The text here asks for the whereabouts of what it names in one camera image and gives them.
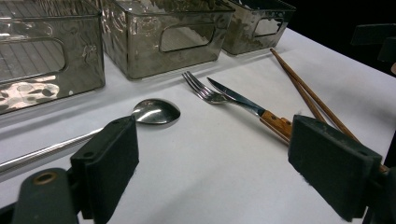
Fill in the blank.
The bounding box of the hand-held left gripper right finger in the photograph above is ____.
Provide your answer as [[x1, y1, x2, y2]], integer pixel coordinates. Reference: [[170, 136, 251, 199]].
[[287, 114, 383, 223]]

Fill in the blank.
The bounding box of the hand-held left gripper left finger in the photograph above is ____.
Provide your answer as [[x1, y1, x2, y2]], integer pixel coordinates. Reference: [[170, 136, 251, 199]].
[[70, 115, 140, 224]]

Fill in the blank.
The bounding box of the brown wooden chopstick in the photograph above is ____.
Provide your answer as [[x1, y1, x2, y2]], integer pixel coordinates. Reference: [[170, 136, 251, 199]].
[[271, 50, 327, 124], [269, 48, 390, 174]]

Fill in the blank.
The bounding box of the steel spoon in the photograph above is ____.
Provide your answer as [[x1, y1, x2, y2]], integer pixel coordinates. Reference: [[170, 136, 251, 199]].
[[0, 98, 181, 175]]

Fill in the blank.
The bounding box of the clear smoky plastic bin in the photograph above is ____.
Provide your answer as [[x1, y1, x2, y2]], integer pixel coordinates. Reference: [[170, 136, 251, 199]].
[[98, 0, 236, 80], [0, 0, 106, 116], [221, 0, 297, 56]]

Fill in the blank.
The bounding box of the wooden-handled steel knife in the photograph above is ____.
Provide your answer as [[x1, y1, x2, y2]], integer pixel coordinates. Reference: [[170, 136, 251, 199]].
[[206, 77, 293, 138]]

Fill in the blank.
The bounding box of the wooden-handled steel fork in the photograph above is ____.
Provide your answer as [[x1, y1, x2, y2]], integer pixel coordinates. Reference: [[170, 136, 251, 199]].
[[181, 71, 291, 146]]

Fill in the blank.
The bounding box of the white table cover sheet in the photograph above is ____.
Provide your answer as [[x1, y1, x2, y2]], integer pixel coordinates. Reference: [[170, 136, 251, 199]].
[[0, 27, 396, 224]]

